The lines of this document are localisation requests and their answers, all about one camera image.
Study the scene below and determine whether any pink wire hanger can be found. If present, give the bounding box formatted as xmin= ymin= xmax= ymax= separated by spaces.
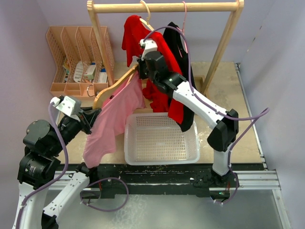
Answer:
xmin=179 ymin=1 xmax=188 ymax=53

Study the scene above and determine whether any red t shirt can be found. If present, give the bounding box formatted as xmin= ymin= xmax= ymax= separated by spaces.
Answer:
xmin=122 ymin=15 xmax=185 ymax=124

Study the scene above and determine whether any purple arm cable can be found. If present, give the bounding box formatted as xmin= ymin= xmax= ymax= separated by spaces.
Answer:
xmin=144 ymin=25 xmax=270 ymax=167
xmin=14 ymin=102 xmax=70 ymax=229

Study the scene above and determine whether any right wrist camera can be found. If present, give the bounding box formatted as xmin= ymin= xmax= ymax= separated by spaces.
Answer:
xmin=140 ymin=39 xmax=158 ymax=61

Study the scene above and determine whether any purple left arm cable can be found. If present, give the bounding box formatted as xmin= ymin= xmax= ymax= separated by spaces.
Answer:
xmin=14 ymin=102 xmax=70 ymax=229

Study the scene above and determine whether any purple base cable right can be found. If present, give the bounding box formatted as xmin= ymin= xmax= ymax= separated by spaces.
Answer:
xmin=213 ymin=167 xmax=240 ymax=205

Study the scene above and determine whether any white box in organizer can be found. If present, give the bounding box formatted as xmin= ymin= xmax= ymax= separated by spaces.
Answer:
xmin=83 ymin=64 xmax=96 ymax=81

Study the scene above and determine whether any pink t shirt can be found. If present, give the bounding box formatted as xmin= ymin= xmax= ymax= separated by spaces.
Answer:
xmin=83 ymin=73 xmax=145 ymax=168

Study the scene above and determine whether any white plastic laundry basket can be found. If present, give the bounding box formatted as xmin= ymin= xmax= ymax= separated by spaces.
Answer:
xmin=124 ymin=113 xmax=200 ymax=166

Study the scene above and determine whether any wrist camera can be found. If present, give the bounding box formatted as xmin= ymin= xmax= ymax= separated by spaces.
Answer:
xmin=140 ymin=39 xmax=158 ymax=61
xmin=50 ymin=95 xmax=81 ymax=117

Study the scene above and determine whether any black t shirt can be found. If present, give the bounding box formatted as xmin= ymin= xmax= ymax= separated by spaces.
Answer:
xmin=163 ymin=28 xmax=194 ymax=132

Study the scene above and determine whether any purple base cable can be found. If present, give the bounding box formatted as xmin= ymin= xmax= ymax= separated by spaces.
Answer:
xmin=80 ymin=177 xmax=130 ymax=212
xmin=213 ymin=167 xmax=240 ymax=205

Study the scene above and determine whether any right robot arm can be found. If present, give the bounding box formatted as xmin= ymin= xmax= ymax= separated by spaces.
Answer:
xmin=138 ymin=51 xmax=239 ymax=187

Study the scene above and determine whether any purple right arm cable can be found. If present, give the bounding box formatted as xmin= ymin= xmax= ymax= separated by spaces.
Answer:
xmin=144 ymin=25 xmax=270 ymax=167

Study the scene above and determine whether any wooden clothes rack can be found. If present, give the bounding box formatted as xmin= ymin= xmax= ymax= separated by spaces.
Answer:
xmin=86 ymin=0 xmax=245 ymax=96

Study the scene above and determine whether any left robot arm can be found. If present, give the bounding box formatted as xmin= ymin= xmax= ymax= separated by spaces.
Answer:
xmin=13 ymin=107 xmax=101 ymax=229

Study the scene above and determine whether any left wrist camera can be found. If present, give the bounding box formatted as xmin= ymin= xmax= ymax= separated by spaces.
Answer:
xmin=50 ymin=95 xmax=81 ymax=117

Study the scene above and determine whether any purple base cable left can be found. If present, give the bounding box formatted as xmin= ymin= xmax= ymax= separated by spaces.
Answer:
xmin=80 ymin=177 xmax=130 ymax=212

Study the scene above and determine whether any pink plastic file organizer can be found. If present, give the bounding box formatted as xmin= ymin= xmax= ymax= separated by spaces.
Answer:
xmin=46 ymin=26 xmax=114 ymax=101

